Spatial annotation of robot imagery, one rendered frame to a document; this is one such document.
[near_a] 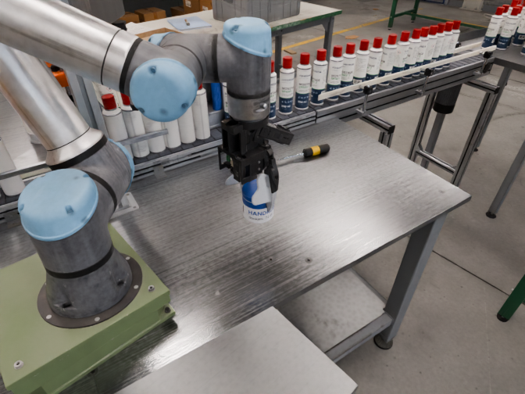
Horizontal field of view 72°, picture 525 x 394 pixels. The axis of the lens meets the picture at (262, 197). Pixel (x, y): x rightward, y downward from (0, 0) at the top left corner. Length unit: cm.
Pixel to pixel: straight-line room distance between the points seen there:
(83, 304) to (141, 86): 41
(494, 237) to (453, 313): 67
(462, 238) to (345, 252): 152
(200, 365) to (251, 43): 56
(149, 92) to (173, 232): 56
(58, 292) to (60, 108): 32
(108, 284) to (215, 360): 24
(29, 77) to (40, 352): 45
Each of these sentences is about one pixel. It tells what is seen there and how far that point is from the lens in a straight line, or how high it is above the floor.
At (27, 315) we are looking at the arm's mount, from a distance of 81.
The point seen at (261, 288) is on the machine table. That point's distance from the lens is 83.
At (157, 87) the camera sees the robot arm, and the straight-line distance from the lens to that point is 47.
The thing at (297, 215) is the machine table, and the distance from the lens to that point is 100.
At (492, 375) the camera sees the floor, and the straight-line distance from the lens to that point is 189.
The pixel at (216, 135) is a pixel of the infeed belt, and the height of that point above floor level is 88.
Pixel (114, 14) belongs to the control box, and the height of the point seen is 130.
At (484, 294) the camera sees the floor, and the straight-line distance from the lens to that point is 215.
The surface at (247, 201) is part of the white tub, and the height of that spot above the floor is 101.
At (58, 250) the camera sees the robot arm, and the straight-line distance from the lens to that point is 67.
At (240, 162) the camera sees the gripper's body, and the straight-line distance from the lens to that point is 65.
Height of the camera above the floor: 149
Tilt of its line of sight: 39 degrees down
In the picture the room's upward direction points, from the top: straight up
